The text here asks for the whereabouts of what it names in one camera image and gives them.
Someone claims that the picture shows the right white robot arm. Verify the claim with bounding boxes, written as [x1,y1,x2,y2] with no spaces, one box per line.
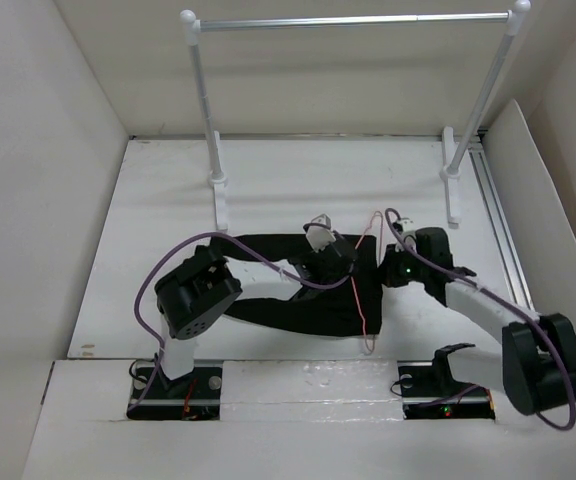
[380,221,576,417]

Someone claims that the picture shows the white foam block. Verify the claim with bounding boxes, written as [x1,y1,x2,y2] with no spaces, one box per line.
[220,360,403,423]

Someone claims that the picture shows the pink wire hanger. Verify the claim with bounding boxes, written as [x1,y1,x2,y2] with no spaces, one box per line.
[350,209,387,354]

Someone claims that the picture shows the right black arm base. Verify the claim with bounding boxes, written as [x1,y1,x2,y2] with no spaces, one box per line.
[390,361,496,420]

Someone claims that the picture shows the white and silver clothes rack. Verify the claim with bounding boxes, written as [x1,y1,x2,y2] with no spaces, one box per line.
[173,1,534,231]

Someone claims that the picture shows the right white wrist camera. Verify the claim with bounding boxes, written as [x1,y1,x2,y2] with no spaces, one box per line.
[398,217,416,247]

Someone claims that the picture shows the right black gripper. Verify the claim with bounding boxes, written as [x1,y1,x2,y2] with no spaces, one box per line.
[371,241,429,287]

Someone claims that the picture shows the aluminium rail right side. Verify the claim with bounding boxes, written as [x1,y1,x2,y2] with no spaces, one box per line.
[469,136,534,309]

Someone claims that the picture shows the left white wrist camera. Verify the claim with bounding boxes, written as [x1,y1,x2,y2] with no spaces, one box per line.
[303,214,336,251]

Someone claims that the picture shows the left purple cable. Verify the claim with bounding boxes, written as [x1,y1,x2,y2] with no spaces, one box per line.
[134,222,357,414]

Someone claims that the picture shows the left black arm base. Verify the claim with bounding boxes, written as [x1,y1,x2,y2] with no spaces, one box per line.
[126,361,223,422]

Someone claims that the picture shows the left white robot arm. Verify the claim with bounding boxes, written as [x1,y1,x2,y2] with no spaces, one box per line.
[154,226,363,397]

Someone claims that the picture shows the orange zip tie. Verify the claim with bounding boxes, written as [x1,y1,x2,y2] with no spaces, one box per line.
[182,379,198,419]

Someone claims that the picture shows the black trousers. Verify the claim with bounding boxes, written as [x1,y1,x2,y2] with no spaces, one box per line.
[210,234,383,338]

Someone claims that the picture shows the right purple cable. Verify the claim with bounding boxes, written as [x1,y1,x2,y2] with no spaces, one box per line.
[383,207,576,431]

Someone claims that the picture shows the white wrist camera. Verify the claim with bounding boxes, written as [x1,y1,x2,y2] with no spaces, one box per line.
[398,217,416,247]
[303,214,336,251]

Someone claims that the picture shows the purple cable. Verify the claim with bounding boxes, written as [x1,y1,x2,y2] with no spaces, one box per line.
[383,207,576,431]
[134,222,357,414]

